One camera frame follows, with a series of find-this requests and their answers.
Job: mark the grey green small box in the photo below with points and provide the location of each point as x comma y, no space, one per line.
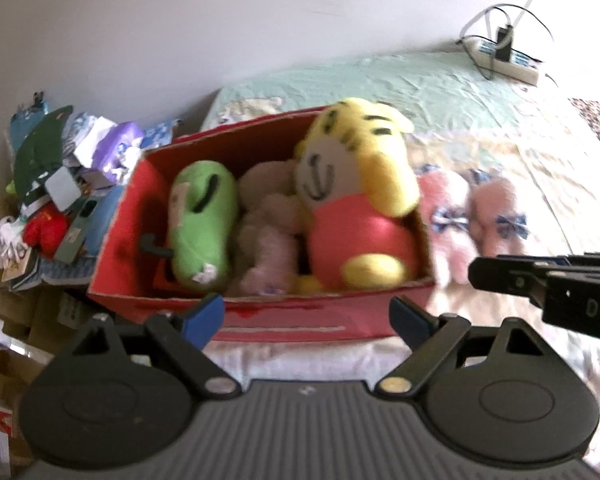
75,235

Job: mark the green plush toy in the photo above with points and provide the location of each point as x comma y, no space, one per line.
200,220

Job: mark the red plush toy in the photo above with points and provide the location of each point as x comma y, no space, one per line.
47,230

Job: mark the mauve plush doll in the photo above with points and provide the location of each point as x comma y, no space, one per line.
270,220

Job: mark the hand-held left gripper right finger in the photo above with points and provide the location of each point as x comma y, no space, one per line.
410,322

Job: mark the dark green bag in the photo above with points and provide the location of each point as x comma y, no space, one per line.
40,150

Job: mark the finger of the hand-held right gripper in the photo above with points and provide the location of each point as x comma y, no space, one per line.
585,267
505,280

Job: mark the red cardboard box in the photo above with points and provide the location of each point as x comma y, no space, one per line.
305,317

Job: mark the blue bag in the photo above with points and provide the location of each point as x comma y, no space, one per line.
25,115

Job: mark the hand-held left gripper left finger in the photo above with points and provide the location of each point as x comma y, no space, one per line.
202,320

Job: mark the white square card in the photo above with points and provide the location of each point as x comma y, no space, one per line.
62,187

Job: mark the yellow tiger plush toy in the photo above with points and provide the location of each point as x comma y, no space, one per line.
360,240

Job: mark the black plug charger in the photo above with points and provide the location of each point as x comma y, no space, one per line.
504,42

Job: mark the blue patterned paper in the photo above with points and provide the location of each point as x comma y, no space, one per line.
160,132

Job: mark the purple tissue pack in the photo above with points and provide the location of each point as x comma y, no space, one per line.
120,145

